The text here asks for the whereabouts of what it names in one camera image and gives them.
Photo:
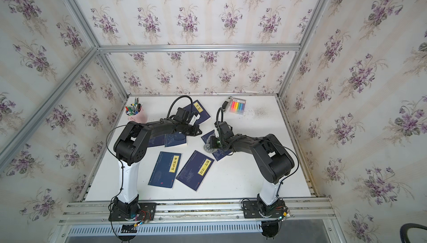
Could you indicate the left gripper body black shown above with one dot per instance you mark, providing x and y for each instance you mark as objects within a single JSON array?
[{"x": 188, "y": 130}]

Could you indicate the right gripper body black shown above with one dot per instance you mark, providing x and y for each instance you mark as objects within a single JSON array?
[{"x": 217, "y": 143}]

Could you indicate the blue book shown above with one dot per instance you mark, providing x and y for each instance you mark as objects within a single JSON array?
[
  {"x": 157, "y": 141},
  {"x": 176, "y": 139},
  {"x": 195, "y": 170},
  {"x": 198, "y": 109},
  {"x": 165, "y": 170},
  {"x": 218, "y": 155}
]

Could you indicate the grey striped cleaning cloth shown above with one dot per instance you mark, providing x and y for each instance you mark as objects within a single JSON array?
[{"x": 211, "y": 145}]

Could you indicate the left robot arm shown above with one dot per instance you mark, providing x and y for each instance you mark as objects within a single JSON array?
[{"x": 131, "y": 147}]

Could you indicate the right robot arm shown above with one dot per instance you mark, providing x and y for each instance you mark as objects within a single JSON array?
[{"x": 272, "y": 158}]

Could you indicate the grey black stapler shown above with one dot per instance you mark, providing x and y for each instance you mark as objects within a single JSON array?
[{"x": 226, "y": 104}]

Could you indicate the clear box of highlighters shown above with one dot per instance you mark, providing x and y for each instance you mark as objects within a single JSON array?
[{"x": 237, "y": 106}]

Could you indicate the pink pen cup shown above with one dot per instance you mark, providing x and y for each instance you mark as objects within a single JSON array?
[{"x": 135, "y": 112}]

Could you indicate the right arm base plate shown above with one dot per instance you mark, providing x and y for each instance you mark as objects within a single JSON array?
[{"x": 254, "y": 209}]

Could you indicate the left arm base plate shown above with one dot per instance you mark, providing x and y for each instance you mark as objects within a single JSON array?
[{"x": 134, "y": 212}]

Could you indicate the aluminium rail frame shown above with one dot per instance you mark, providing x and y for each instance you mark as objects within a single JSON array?
[{"x": 180, "y": 217}]

